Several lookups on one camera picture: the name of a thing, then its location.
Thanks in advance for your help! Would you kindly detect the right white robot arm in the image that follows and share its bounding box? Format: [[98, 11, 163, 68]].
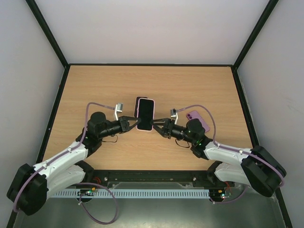
[[151, 118, 286, 197]]

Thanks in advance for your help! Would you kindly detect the pink phone case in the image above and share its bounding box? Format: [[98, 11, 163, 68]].
[[135, 97, 156, 132], [133, 96, 149, 119]]

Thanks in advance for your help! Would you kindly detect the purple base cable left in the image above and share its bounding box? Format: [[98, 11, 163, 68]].
[[77, 182, 119, 224]]

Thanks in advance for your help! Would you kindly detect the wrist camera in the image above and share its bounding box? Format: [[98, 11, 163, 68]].
[[114, 103, 123, 121], [170, 108, 178, 124]]

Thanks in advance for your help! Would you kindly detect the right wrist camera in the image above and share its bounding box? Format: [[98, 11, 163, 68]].
[[170, 108, 178, 124]]

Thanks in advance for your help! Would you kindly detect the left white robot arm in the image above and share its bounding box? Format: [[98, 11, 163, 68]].
[[7, 112, 141, 215]]

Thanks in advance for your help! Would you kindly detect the black aluminium frame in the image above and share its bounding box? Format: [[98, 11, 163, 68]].
[[0, 0, 304, 228]]

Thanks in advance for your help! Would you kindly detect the black phone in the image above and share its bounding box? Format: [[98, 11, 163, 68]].
[[134, 96, 141, 118], [137, 98, 155, 131]]

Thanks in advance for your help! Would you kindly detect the white slotted cable duct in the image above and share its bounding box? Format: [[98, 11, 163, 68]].
[[53, 189, 209, 199]]

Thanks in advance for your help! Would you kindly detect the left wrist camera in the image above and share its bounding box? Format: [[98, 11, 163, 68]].
[[114, 103, 123, 121]]

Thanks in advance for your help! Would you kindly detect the purple phone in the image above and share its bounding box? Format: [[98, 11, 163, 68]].
[[185, 110, 211, 133]]

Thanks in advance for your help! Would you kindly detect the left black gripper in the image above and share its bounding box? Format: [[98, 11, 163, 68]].
[[98, 116, 141, 139]]

